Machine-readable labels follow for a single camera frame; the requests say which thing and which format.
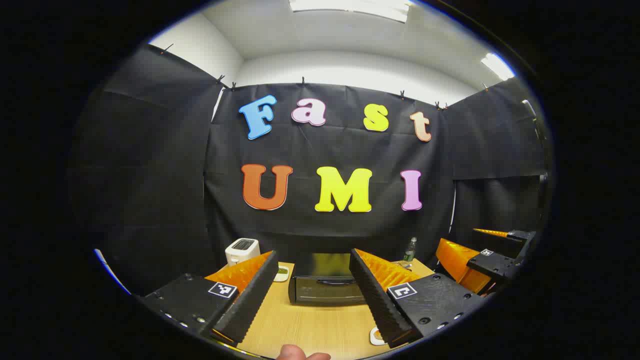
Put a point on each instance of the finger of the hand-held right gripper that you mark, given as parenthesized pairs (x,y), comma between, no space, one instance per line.
(492,265)
(520,236)

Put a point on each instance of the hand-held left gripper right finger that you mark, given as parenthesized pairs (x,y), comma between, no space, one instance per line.
(375,300)

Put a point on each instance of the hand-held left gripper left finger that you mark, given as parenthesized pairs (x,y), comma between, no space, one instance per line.
(250,300)

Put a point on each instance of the black electric oven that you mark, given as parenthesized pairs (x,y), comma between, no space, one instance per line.
(320,287)

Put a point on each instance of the white plate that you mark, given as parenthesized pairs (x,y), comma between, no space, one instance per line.
(376,336)

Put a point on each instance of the white divided dish with beans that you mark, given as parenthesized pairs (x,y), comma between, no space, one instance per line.
(282,273)

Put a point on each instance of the white toaster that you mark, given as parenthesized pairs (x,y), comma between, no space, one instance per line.
(241,250)

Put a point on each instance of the green plastic bottle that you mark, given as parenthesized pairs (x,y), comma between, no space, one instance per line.
(410,252)

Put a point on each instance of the black backdrop cloth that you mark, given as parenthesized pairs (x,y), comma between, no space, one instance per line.
(325,150)

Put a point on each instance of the ceiling light panel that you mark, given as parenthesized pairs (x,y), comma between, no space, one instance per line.
(350,7)
(497,66)

